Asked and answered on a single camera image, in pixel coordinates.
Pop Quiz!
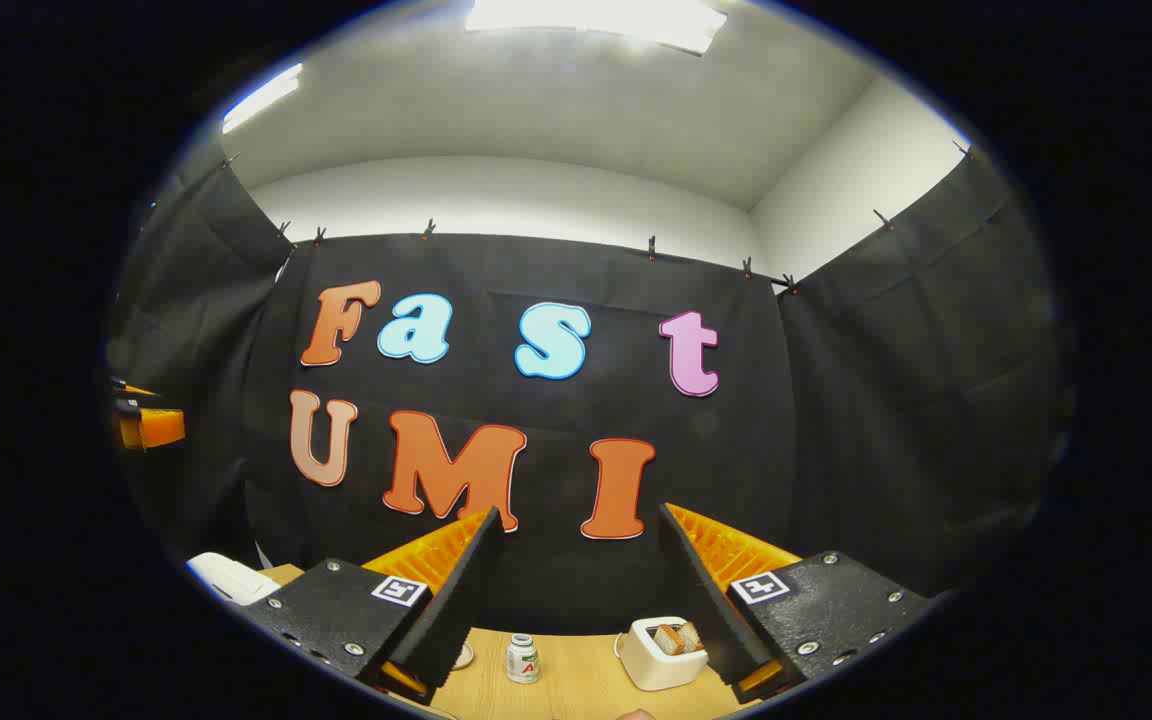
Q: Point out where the ceiling light panel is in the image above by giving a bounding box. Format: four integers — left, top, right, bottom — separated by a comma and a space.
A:
223, 63, 304, 134

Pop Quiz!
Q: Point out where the white rice cooker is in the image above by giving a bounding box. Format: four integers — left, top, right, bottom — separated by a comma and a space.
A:
186, 552, 283, 607

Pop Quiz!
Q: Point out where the row of black cloth clips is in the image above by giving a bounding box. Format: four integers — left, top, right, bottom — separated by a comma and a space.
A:
219, 140, 972, 296

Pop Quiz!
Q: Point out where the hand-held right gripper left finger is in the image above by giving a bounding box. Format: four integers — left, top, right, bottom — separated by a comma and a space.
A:
241, 507, 505, 705

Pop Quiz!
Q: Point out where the black backdrop cloth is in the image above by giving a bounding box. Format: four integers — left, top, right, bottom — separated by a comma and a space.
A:
106, 140, 1077, 636

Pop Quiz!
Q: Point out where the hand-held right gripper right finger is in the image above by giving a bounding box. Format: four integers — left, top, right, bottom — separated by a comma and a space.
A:
659, 503, 937, 706

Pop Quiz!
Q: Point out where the white toaster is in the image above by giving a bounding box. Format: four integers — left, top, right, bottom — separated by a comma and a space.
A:
618, 617, 710, 692

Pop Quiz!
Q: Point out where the white drink bottle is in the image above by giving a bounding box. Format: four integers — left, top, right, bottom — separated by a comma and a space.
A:
505, 634, 541, 685

